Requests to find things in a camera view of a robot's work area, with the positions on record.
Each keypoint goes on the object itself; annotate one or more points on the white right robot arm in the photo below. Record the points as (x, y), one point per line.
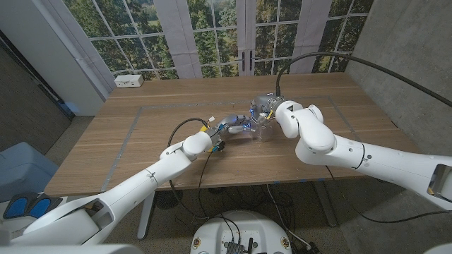
(353, 155)

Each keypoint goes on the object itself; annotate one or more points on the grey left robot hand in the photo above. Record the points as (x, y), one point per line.
(233, 123)

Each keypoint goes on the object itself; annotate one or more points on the white robot torso edge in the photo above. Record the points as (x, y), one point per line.
(70, 249)

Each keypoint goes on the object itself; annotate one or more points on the white power outlet box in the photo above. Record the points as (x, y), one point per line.
(129, 81)

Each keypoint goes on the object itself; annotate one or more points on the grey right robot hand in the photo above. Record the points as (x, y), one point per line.
(266, 104)

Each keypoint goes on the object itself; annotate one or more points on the black round floor fan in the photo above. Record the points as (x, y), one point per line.
(169, 201)

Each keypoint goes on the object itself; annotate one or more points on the clear plastic jar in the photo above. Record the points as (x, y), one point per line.
(264, 132)

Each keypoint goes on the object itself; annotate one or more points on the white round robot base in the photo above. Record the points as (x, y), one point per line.
(240, 229)

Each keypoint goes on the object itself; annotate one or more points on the printed window backdrop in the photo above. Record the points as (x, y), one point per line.
(212, 35)

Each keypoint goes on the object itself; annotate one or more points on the white table leg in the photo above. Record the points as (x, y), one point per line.
(144, 222)

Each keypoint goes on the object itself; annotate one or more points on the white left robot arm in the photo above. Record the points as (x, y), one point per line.
(134, 190)

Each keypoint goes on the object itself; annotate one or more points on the blue grey storage bin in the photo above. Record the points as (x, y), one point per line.
(21, 169)

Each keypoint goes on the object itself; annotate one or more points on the black and blue foot pedal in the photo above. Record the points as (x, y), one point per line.
(16, 208)

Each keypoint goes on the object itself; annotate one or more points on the grey table leg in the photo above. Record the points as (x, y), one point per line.
(326, 208)

